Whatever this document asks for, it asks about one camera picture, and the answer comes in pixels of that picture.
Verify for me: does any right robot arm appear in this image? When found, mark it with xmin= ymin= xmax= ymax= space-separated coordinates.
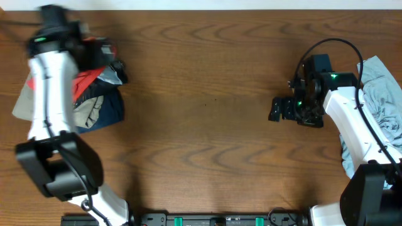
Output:
xmin=269 ymin=54 xmax=401 ymax=225

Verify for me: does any light blue t-shirt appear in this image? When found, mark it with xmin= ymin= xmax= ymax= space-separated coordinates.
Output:
xmin=339 ymin=55 xmax=402 ymax=189

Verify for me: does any beige folded garment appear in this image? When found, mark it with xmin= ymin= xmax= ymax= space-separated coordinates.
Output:
xmin=12 ymin=74 xmax=104 ymax=129

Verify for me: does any navy blue folded garment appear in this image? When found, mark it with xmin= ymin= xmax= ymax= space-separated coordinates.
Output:
xmin=77 ymin=89 xmax=125 ymax=134

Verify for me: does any black orange patterned shirt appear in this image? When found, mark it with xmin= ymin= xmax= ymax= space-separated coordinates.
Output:
xmin=73 ymin=46 xmax=128 ymax=107

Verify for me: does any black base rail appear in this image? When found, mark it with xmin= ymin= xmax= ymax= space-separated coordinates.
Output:
xmin=60 ymin=208 xmax=310 ymax=226

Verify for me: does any red soccer t-shirt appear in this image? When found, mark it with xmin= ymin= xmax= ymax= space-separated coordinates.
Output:
xmin=26 ymin=36 xmax=117 ymax=103

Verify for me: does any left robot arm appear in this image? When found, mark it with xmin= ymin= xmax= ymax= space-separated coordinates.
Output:
xmin=16 ymin=4 xmax=134 ymax=225

